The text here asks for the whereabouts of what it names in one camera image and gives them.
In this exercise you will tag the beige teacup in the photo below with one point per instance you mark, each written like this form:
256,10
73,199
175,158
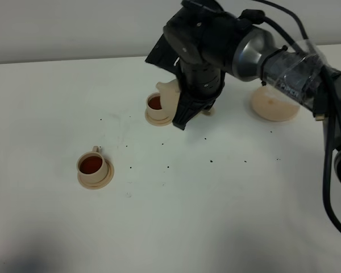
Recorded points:
154,107
92,167

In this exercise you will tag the beige saucer far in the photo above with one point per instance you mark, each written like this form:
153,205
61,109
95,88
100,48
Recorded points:
155,122

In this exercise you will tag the beige saucer near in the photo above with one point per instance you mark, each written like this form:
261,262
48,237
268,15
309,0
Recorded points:
100,184

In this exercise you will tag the beige ceramic teapot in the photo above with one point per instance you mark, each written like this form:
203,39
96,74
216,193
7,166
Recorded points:
169,96

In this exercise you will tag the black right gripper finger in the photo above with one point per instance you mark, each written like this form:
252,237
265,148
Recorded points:
188,107

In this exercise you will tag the beige teacup far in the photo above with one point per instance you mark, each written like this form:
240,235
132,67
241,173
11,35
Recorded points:
154,107

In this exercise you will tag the beige teacup near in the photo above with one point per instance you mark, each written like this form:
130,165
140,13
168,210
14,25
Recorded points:
92,167

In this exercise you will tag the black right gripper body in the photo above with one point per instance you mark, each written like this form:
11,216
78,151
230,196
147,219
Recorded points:
197,45

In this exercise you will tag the beige round teapot saucer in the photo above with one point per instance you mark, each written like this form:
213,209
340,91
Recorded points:
270,104

